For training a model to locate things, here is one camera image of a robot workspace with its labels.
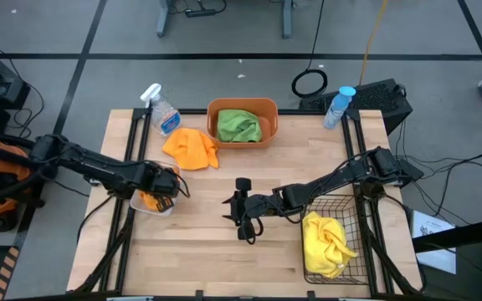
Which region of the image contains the yellow microfiber towel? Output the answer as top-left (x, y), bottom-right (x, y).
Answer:
top-left (301, 211), bottom-right (359, 280)

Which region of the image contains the glass cleaner spray bottle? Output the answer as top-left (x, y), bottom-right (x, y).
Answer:
top-left (140, 82), bottom-right (182, 137)

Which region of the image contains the black shelf edge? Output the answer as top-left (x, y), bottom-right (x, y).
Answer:
top-left (412, 215), bottom-right (482, 301)

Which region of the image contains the black power strip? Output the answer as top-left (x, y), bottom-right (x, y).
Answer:
top-left (184, 8), bottom-right (218, 18)

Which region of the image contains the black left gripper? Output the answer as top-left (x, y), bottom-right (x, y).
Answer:
top-left (141, 161), bottom-right (182, 214)

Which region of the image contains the blue air freshener bottle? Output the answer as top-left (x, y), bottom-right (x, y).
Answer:
top-left (322, 85), bottom-right (357, 130)

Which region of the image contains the white plastic basket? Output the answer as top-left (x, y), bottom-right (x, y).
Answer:
top-left (129, 161), bottom-right (182, 217)

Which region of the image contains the orange black machine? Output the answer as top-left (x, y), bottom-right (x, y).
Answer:
top-left (0, 137), bottom-right (48, 233)

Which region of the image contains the white paper sheet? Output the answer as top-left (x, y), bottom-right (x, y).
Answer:
top-left (410, 208), bottom-right (458, 275)

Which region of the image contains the black hanging cable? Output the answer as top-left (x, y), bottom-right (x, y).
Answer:
top-left (290, 0), bottom-right (329, 99)

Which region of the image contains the orange plastic basket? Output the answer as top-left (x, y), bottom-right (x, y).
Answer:
top-left (206, 97), bottom-right (279, 151)

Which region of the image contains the green microfiber towel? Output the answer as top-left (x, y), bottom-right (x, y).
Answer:
top-left (216, 109), bottom-right (264, 144)

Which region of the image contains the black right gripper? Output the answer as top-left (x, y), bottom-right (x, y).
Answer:
top-left (221, 176), bottom-right (269, 230)

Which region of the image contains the black wire basket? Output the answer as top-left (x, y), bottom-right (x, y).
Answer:
top-left (299, 194), bottom-right (372, 286)

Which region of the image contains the yellow hanging cable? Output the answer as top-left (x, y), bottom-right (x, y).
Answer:
top-left (357, 0), bottom-right (389, 87)

